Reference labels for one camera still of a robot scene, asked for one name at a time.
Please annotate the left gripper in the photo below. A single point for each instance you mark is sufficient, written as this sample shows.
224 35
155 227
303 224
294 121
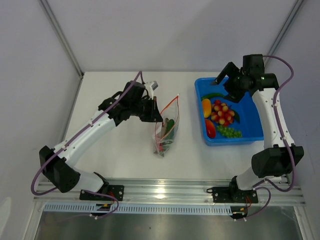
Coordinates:
154 115

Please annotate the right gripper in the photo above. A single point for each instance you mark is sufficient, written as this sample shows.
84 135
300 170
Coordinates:
232 70

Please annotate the grey toy fish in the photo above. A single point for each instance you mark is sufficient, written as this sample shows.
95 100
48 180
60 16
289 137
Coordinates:
160 138

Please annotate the clear zip bag orange zipper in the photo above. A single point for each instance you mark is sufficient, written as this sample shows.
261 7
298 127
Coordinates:
171 111

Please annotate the green cucumber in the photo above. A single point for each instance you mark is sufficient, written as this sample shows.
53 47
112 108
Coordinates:
169 132

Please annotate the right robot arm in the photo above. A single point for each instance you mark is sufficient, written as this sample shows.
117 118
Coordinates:
276 163

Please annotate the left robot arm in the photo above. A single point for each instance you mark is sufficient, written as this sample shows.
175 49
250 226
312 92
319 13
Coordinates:
58 163

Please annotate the green chili pepper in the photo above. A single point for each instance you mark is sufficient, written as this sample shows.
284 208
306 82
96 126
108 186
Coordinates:
211 95

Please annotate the red cherry bunch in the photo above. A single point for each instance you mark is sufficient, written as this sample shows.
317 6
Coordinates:
222 114

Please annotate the yellow orange mango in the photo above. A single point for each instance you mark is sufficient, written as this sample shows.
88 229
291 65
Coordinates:
207 107

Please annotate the blue plastic bin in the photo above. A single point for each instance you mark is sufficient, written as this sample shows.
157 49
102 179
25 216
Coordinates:
247 118

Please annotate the green grape bunch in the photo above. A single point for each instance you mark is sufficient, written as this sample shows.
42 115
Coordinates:
229 132

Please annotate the red orange mango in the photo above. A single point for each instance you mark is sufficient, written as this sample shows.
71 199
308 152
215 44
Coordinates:
210 128

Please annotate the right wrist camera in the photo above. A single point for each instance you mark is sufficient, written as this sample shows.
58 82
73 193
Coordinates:
245 69

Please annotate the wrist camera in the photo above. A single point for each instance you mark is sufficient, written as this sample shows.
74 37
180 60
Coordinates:
151 87
245 69

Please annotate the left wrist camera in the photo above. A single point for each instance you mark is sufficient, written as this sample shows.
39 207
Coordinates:
151 87

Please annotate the aluminium mounting rail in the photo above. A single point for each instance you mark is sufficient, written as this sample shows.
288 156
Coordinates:
174 192

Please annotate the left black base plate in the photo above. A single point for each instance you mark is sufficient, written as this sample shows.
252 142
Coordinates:
116 191

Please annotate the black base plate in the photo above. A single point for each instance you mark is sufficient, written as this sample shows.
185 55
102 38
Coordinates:
222 196
116 191

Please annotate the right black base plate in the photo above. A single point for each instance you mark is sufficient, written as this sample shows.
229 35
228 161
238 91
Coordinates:
222 196

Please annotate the right aluminium frame post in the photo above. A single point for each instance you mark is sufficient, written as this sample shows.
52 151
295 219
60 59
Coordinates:
285 27

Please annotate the aluminium frame post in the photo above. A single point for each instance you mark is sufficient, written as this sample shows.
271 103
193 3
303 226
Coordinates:
285 27
53 21

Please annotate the white slotted cable duct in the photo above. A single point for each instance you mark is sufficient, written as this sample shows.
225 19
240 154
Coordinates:
130 208

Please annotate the left aluminium frame post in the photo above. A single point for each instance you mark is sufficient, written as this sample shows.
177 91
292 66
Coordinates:
53 21

